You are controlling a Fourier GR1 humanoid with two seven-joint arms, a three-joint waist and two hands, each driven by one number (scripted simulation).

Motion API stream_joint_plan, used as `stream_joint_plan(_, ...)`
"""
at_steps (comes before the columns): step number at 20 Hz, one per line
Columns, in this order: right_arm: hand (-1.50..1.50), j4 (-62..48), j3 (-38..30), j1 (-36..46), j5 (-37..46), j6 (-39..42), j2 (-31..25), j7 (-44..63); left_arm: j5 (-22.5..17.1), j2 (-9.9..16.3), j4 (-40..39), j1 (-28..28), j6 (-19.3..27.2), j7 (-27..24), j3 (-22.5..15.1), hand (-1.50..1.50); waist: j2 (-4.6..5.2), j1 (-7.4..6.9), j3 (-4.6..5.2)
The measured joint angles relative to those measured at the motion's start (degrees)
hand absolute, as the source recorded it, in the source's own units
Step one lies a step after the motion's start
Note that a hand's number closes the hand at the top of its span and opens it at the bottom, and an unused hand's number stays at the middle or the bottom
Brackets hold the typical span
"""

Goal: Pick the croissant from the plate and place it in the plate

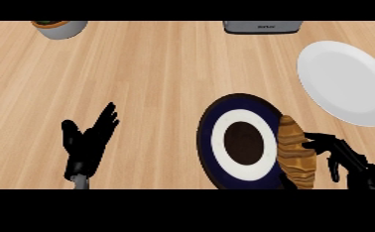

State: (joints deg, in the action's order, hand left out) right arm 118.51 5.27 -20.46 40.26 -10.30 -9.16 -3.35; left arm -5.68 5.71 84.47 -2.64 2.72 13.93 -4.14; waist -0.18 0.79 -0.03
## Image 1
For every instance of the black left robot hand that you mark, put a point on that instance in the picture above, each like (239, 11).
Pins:
(88, 143)

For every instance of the grey appliance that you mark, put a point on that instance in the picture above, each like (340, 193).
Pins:
(264, 26)

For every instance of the dark blue ringed plate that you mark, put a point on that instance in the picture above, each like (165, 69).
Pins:
(242, 141)

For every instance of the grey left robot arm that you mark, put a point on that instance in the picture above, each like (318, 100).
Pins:
(82, 182)

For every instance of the grey plant pot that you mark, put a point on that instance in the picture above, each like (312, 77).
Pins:
(60, 28)

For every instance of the white plate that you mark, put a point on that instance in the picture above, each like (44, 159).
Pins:
(342, 80)

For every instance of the brown croissant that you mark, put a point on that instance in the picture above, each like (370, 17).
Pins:
(295, 153)

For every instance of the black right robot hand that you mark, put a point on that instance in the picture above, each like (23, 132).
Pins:
(342, 153)

